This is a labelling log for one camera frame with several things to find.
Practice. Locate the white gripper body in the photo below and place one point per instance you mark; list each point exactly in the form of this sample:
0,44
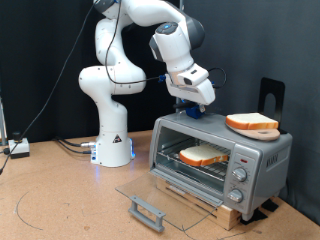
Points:
196,91

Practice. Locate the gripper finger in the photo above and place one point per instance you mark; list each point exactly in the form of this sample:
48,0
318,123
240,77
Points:
201,108

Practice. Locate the spatula with blue grip block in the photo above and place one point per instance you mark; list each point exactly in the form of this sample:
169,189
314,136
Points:
193,112

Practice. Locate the white bread slice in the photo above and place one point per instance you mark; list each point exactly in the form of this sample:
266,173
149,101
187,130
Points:
250,120
200,154

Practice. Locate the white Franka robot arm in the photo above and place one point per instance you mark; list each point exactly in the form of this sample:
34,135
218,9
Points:
110,140

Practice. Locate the silver oven knob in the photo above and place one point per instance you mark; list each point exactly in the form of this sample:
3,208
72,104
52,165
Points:
235,195
240,174

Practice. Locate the silver toaster oven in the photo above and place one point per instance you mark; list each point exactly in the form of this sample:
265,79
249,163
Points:
266,160

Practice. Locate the dark grey backdrop curtain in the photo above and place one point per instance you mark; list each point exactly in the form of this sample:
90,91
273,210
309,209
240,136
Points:
233,40

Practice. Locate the round wooden cutting board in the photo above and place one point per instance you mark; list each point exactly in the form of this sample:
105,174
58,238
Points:
260,135

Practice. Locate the black metal bookend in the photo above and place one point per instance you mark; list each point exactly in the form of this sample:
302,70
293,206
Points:
266,86

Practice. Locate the vertical aluminium pole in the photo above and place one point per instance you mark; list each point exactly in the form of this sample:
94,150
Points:
182,3

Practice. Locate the slotted wooden block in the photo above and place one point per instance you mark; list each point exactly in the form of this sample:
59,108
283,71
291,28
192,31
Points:
226,218

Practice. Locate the black foam pad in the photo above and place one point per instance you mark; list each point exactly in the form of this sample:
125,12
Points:
270,206
258,216

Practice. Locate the black backdrop curtain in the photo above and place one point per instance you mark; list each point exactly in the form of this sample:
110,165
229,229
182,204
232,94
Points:
33,50

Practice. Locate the wrist camera on blue mount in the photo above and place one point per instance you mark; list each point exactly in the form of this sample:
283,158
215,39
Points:
213,83

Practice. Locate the metal frame post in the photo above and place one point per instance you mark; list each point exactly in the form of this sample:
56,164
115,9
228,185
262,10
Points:
2,123

